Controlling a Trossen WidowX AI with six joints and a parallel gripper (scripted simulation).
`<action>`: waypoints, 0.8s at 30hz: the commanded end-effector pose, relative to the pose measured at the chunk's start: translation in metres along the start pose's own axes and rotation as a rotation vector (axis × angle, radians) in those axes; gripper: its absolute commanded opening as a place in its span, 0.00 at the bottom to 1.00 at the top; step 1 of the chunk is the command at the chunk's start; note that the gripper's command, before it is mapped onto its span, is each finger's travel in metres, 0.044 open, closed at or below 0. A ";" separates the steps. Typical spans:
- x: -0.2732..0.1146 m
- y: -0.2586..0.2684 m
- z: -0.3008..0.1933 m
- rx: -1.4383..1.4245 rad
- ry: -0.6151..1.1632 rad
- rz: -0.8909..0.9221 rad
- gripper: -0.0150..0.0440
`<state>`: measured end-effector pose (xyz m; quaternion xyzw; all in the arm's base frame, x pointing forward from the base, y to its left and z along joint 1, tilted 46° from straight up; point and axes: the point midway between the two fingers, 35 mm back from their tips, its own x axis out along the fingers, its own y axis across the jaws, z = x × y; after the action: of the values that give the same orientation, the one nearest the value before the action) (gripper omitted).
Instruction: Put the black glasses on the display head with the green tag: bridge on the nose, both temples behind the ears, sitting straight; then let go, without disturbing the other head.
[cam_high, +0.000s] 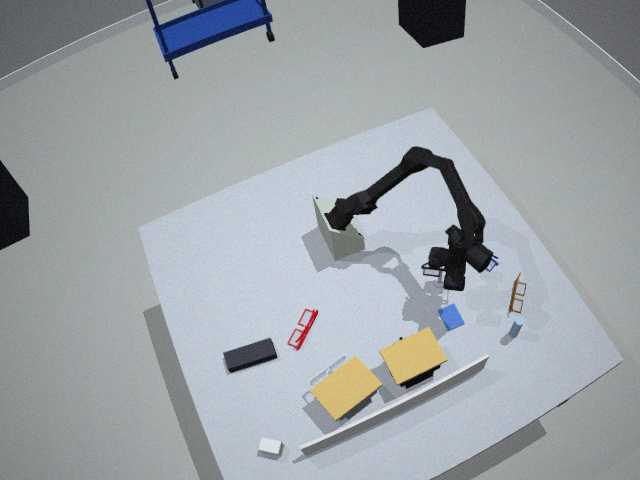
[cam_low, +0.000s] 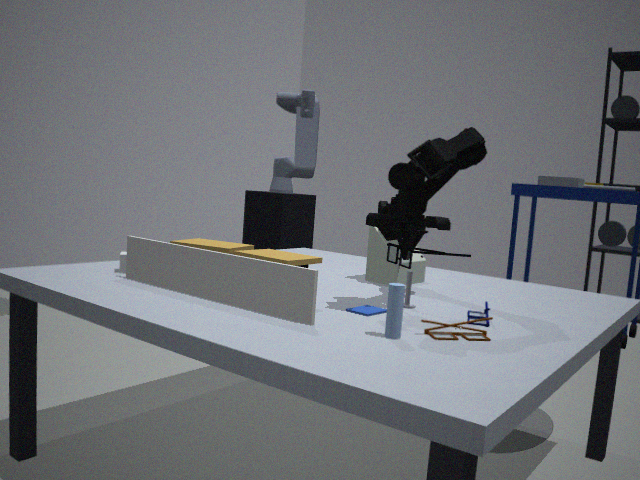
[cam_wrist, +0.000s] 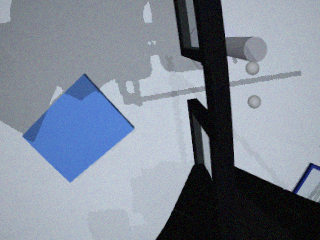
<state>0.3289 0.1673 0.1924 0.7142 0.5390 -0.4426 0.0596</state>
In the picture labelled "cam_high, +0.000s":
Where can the light blue cylinder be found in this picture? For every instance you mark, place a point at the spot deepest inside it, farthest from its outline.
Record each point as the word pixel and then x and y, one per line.
pixel 519 321

